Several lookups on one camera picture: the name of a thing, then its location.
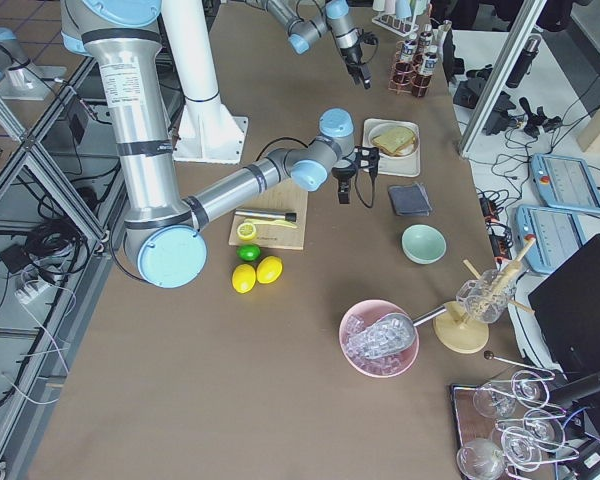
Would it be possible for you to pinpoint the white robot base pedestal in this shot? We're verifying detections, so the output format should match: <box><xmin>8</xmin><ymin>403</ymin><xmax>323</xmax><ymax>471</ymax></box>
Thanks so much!
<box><xmin>161</xmin><ymin>0</ymin><xmax>248</xmax><ymax>164</ymax></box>

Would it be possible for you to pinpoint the green lime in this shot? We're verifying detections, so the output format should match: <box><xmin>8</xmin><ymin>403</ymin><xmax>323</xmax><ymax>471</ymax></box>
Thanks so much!
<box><xmin>237</xmin><ymin>244</ymin><xmax>261</xmax><ymax>262</ymax></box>

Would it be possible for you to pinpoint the glass mug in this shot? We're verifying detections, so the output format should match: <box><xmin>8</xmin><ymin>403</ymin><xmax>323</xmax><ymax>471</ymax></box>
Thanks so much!
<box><xmin>456</xmin><ymin>269</ymin><xmax>516</xmax><ymax>324</ymax></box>

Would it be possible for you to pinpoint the tray of wine glasses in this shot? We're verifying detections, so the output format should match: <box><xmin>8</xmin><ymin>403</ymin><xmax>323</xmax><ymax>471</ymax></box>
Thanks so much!
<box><xmin>450</xmin><ymin>368</ymin><xmax>579</xmax><ymax>479</ymax></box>

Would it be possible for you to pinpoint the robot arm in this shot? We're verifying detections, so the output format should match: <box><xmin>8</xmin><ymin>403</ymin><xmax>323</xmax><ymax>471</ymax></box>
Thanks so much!
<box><xmin>246</xmin><ymin>0</ymin><xmax>379</xmax><ymax>89</ymax></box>
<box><xmin>61</xmin><ymin>1</ymin><xmax>354</xmax><ymax>288</ymax></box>

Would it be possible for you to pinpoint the yellow lemon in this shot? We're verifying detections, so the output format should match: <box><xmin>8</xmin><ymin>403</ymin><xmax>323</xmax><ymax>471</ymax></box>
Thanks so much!
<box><xmin>231</xmin><ymin>264</ymin><xmax>257</xmax><ymax>294</ymax></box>
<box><xmin>256</xmin><ymin>255</ymin><xmax>283</xmax><ymax>284</ymax></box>

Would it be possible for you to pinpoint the tea bottle lower right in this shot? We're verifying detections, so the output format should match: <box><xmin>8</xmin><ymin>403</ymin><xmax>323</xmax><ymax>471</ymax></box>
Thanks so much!
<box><xmin>416</xmin><ymin>24</ymin><xmax>433</xmax><ymax>54</ymax></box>

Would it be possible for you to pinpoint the white wire cup rack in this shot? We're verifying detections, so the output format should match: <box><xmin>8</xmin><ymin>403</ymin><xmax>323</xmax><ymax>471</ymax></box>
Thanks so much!
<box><xmin>372</xmin><ymin>0</ymin><xmax>429</xmax><ymax>37</ymax></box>

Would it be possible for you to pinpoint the tea bottle lower left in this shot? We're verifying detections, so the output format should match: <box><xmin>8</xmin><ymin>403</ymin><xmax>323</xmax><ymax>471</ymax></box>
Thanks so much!
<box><xmin>412</xmin><ymin>45</ymin><xmax>438</xmax><ymax>98</ymax></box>

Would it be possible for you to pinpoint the wooden cutting board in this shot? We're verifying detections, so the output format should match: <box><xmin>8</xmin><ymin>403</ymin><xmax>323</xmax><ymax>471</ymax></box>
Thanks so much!
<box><xmin>228</xmin><ymin>179</ymin><xmax>308</xmax><ymax>251</ymax></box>

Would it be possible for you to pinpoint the half cut lemon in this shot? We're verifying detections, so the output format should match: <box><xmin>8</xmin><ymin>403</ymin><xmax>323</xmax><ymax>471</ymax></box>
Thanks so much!
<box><xmin>236</xmin><ymin>221</ymin><xmax>257</xmax><ymax>241</ymax></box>

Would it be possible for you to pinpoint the yellow lemon upper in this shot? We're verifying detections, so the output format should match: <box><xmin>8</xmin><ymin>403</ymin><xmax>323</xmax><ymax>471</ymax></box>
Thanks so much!
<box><xmin>256</xmin><ymin>255</ymin><xmax>283</xmax><ymax>284</ymax></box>

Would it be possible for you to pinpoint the yellow lemon lower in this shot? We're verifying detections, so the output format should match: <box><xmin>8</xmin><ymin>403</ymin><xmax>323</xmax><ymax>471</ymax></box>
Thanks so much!
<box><xmin>231</xmin><ymin>264</ymin><xmax>257</xmax><ymax>294</ymax></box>

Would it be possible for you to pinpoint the tea bottle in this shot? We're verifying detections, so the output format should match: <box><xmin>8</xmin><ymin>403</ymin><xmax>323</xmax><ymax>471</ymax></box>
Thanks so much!
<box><xmin>412</xmin><ymin>45</ymin><xmax>438</xmax><ymax>98</ymax></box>
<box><xmin>396</xmin><ymin>34</ymin><xmax>417</xmax><ymax>73</ymax></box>
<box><xmin>416</xmin><ymin>24</ymin><xmax>433</xmax><ymax>54</ymax></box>

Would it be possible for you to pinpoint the black laptop monitor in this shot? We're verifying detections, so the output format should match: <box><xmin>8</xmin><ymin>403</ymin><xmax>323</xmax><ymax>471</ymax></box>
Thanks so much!
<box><xmin>529</xmin><ymin>234</ymin><xmax>600</xmax><ymax>374</ymax></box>

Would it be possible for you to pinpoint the pink bowl with ice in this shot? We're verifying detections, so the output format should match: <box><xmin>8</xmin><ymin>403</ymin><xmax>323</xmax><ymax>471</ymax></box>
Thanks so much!
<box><xmin>339</xmin><ymin>300</ymin><xmax>419</xmax><ymax>378</ymax></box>

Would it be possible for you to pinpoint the steel muddler black tip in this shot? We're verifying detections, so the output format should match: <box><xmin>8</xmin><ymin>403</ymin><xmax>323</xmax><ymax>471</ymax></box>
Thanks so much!
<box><xmin>235</xmin><ymin>209</ymin><xmax>297</xmax><ymax>223</ymax></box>

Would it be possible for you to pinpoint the yellow plastic knife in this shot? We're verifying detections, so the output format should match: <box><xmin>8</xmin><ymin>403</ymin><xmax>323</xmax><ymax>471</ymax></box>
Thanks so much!
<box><xmin>243</xmin><ymin>218</ymin><xmax>298</xmax><ymax>229</ymax></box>

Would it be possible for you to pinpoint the blue teach pendant far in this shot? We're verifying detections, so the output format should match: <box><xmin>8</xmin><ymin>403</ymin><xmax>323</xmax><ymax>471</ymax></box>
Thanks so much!
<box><xmin>530</xmin><ymin>154</ymin><xmax>600</xmax><ymax>214</ymax></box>

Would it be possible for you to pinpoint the wooden mug tree stand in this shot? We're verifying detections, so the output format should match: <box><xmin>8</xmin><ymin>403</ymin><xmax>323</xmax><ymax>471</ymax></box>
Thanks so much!
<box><xmin>433</xmin><ymin>236</ymin><xmax>536</xmax><ymax>354</ymax></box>

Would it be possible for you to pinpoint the blue teach pendant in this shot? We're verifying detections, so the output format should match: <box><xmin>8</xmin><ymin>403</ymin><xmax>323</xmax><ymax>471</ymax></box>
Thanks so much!
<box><xmin>530</xmin><ymin>154</ymin><xmax>600</xmax><ymax>214</ymax></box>
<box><xmin>515</xmin><ymin>205</ymin><xmax>586</xmax><ymax>275</ymax></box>

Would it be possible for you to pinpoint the grey folded cloth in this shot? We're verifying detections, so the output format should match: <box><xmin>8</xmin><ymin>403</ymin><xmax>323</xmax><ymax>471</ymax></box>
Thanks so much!
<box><xmin>388</xmin><ymin>183</ymin><xmax>433</xmax><ymax>216</ymax></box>

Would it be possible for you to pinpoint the white round plate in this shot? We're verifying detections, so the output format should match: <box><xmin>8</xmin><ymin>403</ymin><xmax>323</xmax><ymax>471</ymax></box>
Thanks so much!
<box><xmin>368</xmin><ymin>123</ymin><xmax>418</xmax><ymax>158</ymax></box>

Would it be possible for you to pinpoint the metal ice scoop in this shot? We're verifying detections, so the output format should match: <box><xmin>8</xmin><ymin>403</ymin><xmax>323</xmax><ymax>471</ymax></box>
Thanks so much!
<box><xmin>358</xmin><ymin>306</ymin><xmax>447</xmax><ymax>360</ymax></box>

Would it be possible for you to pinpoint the bread slice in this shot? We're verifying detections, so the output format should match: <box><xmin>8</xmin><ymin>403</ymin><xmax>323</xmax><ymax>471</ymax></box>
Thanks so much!
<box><xmin>371</xmin><ymin>126</ymin><xmax>416</xmax><ymax>156</ymax></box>

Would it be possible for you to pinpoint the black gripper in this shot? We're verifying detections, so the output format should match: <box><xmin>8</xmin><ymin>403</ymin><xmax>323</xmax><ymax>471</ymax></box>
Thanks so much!
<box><xmin>331</xmin><ymin>160</ymin><xmax>356</xmax><ymax>204</ymax></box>
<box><xmin>339</xmin><ymin>42</ymin><xmax>371</xmax><ymax>90</ymax></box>

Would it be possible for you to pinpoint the green ceramic bowl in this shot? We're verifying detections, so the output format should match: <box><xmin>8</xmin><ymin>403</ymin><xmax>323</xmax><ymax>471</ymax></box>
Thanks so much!
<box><xmin>401</xmin><ymin>224</ymin><xmax>447</xmax><ymax>265</ymax></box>

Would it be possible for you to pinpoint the blue teach pendant near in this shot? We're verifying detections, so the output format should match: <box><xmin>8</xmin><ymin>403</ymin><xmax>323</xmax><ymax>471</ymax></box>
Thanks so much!
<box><xmin>515</xmin><ymin>205</ymin><xmax>586</xmax><ymax>275</ymax></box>

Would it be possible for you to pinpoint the cream rabbit tray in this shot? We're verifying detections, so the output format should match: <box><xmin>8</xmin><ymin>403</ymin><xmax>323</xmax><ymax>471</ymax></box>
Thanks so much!
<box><xmin>362</xmin><ymin>118</ymin><xmax>420</xmax><ymax>177</ymax></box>

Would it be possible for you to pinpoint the copper wire bottle rack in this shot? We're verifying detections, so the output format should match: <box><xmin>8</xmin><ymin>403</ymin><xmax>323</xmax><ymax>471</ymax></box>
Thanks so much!
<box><xmin>389</xmin><ymin>33</ymin><xmax>442</xmax><ymax>97</ymax></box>

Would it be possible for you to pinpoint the aluminium frame post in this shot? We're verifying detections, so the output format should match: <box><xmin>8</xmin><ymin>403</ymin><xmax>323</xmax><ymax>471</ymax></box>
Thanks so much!
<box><xmin>458</xmin><ymin>0</ymin><xmax>546</xmax><ymax>158</ymax></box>

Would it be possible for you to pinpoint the tea bottle upper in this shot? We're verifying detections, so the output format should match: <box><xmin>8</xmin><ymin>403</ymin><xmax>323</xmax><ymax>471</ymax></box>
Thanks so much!
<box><xmin>396</xmin><ymin>34</ymin><xmax>417</xmax><ymax>73</ymax></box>

